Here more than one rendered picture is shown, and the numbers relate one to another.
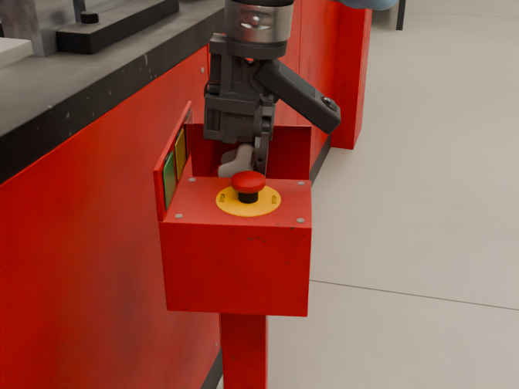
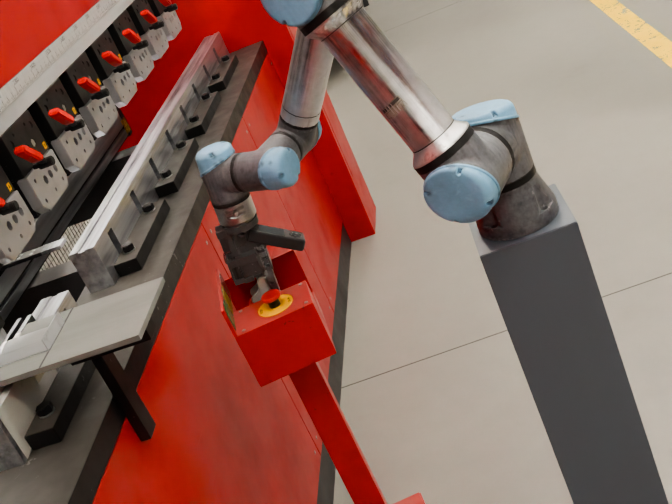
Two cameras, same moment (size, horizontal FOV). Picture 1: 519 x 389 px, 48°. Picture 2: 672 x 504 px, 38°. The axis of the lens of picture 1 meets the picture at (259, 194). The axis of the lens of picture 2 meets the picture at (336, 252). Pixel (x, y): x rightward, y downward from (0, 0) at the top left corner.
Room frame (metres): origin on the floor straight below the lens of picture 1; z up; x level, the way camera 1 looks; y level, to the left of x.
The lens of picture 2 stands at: (-1.12, -0.03, 1.59)
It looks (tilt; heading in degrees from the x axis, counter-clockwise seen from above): 24 degrees down; 356
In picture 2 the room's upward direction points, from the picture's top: 24 degrees counter-clockwise
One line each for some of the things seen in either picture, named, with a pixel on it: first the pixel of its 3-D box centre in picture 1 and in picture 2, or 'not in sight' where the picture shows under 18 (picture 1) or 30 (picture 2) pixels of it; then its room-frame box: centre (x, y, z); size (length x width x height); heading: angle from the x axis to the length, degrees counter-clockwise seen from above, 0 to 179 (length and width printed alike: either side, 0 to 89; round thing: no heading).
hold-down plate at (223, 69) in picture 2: not in sight; (223, 73); (2.09, -0.14, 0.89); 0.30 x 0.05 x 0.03; 163
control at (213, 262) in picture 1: (243, 201); (274, 309); (0.60, 0.02, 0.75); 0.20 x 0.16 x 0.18; 176
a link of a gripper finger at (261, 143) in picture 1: (260, 145); (269, 274); (0.63, 0.00, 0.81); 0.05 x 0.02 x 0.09; 176
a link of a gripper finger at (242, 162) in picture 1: (241, 174); (266, 296); (0.64, 0.02, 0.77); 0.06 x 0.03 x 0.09; 86
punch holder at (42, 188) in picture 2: not in sight; (19, 168); (0.74, 0.33, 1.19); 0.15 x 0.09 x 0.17; 163
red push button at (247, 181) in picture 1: (248, 190); (273, 300); (0.56, 0.01, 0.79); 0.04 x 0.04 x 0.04
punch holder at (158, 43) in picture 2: not in sight; (138, 30); (1.70, 0.04, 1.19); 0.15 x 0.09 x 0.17; 163
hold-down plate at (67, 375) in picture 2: not in sight; (70, 383); (0.41, 0.38, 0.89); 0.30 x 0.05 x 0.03; 163
